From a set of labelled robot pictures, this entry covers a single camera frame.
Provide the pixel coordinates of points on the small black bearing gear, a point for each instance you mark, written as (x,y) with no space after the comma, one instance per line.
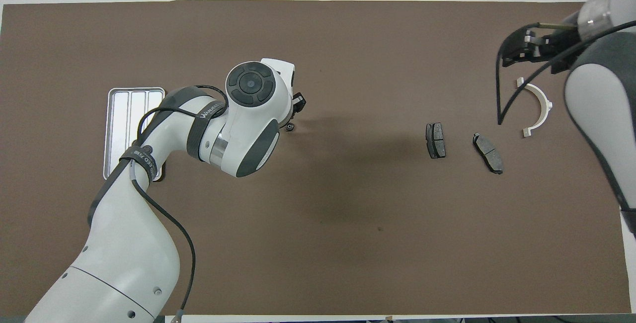
(290,127)

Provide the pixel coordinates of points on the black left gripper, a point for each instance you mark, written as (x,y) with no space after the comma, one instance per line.
(293,87)

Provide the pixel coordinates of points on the white curved plastic bracket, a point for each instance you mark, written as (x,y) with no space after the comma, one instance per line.
(541,99)

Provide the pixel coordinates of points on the long grey brake pad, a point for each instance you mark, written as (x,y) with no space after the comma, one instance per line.
(488,153)

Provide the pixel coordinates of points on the short grey brake pad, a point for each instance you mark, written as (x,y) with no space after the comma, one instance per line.
(436,140)

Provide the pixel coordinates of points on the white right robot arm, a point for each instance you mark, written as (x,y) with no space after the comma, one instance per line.
(601,114)

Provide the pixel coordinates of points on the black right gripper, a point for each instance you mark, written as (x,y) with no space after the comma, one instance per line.
(564,44)

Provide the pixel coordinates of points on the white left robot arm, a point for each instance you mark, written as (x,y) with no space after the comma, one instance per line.
(124,243)

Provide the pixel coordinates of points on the brown table mat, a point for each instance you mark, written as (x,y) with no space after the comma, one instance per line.
(348,213)

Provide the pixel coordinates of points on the silver metal tray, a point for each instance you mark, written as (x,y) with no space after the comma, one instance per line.
(117,114)

